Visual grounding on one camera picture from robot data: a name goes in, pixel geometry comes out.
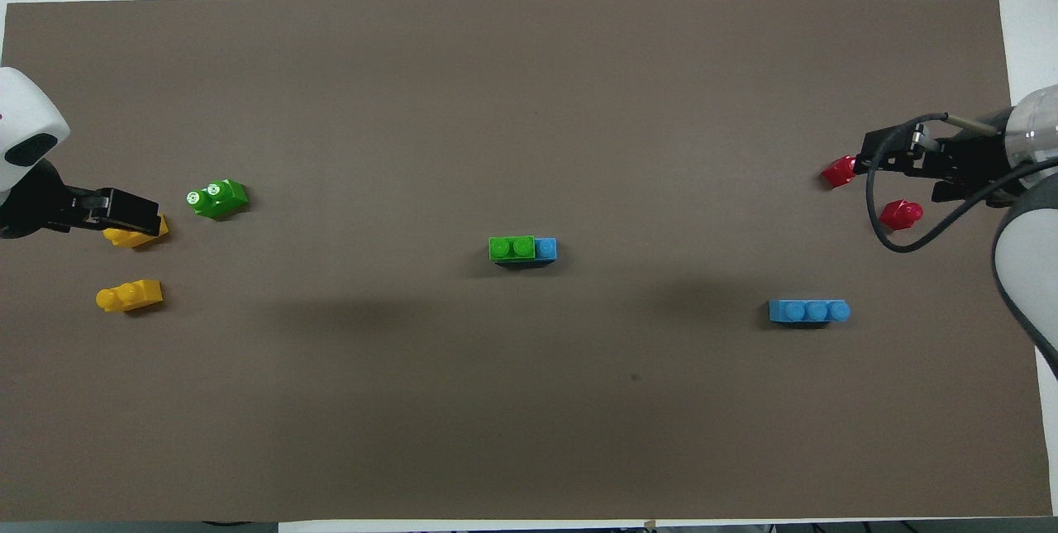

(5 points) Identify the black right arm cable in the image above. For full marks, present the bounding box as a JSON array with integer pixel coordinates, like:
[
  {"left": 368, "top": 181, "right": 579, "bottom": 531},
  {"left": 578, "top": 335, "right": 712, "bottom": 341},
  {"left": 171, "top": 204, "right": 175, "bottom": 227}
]
[{"left": 865, "top": 112, "right": 1058, "bottom": 254}]

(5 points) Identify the green two-stud toy brick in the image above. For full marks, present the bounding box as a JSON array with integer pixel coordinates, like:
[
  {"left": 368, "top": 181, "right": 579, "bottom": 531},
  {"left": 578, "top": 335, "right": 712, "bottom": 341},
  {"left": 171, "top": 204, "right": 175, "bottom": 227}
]
[
  {"left": 488, "top": 236, "right": 536, "bottom": 261},
  {"left": 186, "top": 178, "right": 249, "bottom": 220}
]

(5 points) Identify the blue three-stud toy brick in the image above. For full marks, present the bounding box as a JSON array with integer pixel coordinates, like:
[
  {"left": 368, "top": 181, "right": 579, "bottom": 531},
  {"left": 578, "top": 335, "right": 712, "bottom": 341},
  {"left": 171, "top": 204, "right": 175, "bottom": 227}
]
[
  {"left": 769, "top": 299, "right": 851, "bottom": 325},
  {"left": 494, "top": 237, "right": 558, "bottom": 269}
]

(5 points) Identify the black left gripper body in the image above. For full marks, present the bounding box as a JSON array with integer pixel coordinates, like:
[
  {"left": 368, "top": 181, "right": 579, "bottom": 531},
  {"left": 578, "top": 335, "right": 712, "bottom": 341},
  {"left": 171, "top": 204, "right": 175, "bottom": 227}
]
[{"left": 0, "top": 161, "right": 96, "bottom": 238}]

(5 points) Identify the brown table mat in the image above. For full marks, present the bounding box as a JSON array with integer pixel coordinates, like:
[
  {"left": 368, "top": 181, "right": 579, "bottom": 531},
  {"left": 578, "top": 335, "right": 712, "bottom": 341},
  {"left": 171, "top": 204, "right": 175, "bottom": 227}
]
[{"left": 0, "top": 0, "right": 1055, "bottom": 522}]

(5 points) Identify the red one-stud toy brick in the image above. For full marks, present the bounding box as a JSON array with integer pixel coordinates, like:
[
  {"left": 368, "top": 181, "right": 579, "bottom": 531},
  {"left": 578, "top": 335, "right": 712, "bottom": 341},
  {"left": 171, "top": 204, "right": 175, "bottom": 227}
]
[
  {"left": 879, "top": 200, "right": 924, "bottom": 231},
  {"left": 821, "top": 155, "right": 859, "bottom": 188}
]

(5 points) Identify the yellow two-stud toy brick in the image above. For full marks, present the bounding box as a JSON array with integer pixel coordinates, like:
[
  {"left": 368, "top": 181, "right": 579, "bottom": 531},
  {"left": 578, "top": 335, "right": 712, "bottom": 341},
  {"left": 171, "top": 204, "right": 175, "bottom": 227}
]
[
  {"left": 102, "top": 215, "right": 169, "bottom": 250},
  {"left": 95, "top": 279, "right": 164, "bottom": 314}
]

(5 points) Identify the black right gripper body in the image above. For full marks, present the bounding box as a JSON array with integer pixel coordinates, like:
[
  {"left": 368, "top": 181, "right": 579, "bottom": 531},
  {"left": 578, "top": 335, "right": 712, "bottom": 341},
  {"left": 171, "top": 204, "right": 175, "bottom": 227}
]
[{"left": 930, "top": 130, "right": 1022, "bottom": 203}]

